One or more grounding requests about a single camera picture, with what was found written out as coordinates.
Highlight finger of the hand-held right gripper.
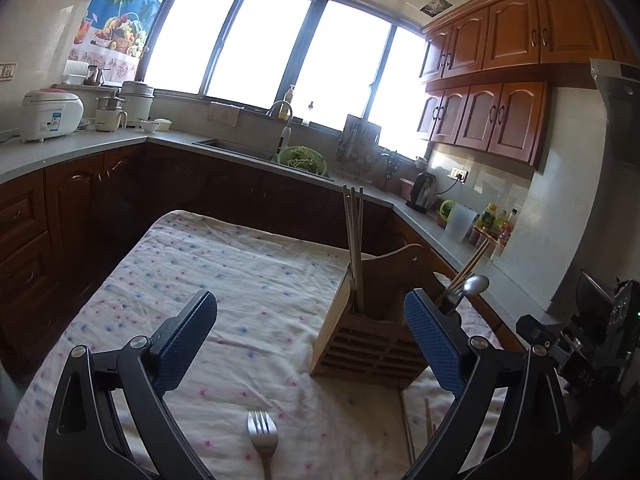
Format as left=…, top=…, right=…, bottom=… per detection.
left=516, top=314, right=566, bottom=358

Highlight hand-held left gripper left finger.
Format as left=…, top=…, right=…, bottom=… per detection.
left=42, top=289, right=219, bottom=480

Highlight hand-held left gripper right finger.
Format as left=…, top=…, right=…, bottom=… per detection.
left=400, top=288, right=577, bottom=480

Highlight metal spoon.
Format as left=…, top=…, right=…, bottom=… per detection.
left=447, top=274, right=491, bottom=311

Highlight wooden utensil holder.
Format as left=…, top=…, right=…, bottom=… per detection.
left=310, top=242, right=452, bottom=392

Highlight metal fork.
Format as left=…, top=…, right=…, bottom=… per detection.
left=246, top=410, right=280, bottom=480

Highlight black wok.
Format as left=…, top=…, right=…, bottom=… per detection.
left=574, top=270, right=617, bottom=323

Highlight white dotted tablecloth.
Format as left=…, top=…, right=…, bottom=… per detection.
left=7, top=210, right=506, bottom=480

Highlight row of condiment bottles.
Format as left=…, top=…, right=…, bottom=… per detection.
left=474, top=202, right=519, bottom=257

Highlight white plastic pitcher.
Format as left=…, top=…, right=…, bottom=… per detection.
left=444, top=203, right=479, bottom=244

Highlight steel electric kettle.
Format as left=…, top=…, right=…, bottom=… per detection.
left=405, top=172, right=439, bottom=214

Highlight wooden base cabinets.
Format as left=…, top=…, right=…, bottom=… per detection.
left=0, top=142, right=531, bottom=361

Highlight kitchen sink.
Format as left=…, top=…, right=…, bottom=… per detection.
left=192, top=138, right=281, bottom=164

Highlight dish drying rack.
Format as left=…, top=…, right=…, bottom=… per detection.
left=334, top=114, right=397, bottom=187

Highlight green colander with vegetables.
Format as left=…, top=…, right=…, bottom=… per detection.
left=276, top=145, right=329, bottom=177

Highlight grey kitchen countertop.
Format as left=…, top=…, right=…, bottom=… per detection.
left=0, top=125, right=566, bottom=327

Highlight white hanging towel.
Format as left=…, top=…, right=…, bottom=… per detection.
left=207, top=101, right=244, bottom=129

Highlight steel range hood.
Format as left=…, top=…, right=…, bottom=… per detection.
left=589, top=58, right=640, bottom=173

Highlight small white electric cooker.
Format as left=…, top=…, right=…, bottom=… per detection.
left=94, top=94, right=129, bottom=133

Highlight steel steamer pot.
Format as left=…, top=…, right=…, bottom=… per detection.
left=120, top=80, right=156, bottom=128

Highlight metal faucet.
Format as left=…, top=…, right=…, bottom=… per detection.
left=267, top=101, right=294, bottom=154

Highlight white rice cooker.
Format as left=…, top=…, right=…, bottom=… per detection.
left=20, top=88, right=85, bottom=144

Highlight kitchen window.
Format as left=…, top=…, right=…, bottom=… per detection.
left=140, top=0, right=432, bottom=162

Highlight wooden wall cabinets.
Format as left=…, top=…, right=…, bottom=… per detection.
left=417, top=0, right=617, bottom=170

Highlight fruit wall poster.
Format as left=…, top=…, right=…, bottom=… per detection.
left=70, top=0, right=173, bottom=81

